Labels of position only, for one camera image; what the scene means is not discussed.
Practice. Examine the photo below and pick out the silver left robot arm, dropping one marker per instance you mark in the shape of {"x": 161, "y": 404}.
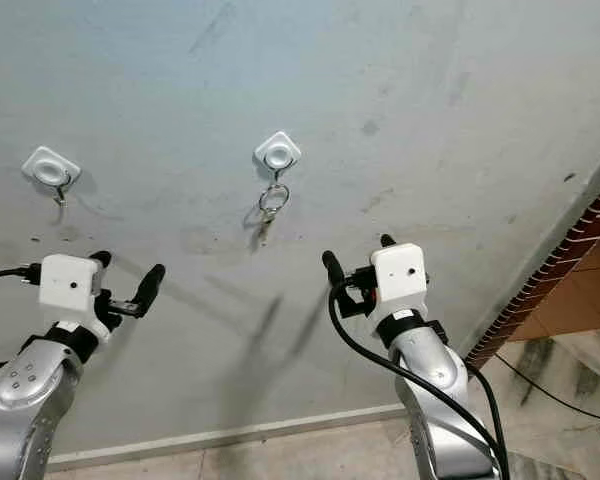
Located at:
{"x": 25, "y": 405}

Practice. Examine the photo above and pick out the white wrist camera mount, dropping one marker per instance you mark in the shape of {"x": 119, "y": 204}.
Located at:
{"x": 68, "y": 286}
{"x": 400, "y": 275}

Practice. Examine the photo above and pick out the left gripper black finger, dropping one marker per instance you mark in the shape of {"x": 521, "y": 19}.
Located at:
{"x": 152, "y": 284}
{"x": 101, "y": 258}

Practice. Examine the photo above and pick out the brown brick-pattern trim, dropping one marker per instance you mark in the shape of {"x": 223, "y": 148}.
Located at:
{"x": 550, "y": 265}

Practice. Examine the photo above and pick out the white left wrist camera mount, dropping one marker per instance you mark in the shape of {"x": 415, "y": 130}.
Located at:
{"x": 68, "y": 286}

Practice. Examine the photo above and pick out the white adhesive wall hook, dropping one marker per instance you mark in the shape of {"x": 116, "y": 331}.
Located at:
{"x": 278, "y": 153}
{"x": 51, "y": 168}

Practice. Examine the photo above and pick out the white baseboard strip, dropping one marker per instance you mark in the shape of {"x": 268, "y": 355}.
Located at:
{"x": 240, "y": 433}

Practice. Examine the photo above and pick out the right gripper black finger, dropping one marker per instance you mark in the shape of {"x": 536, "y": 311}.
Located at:
{"x": 333, "y": 269}
{"x": 387, "y": 241}

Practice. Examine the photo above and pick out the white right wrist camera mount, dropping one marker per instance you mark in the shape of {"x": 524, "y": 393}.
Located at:
{"x": 400, "y": 275}

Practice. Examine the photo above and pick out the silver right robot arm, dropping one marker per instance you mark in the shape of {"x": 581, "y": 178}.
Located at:
{"x": 440, "y": 410}

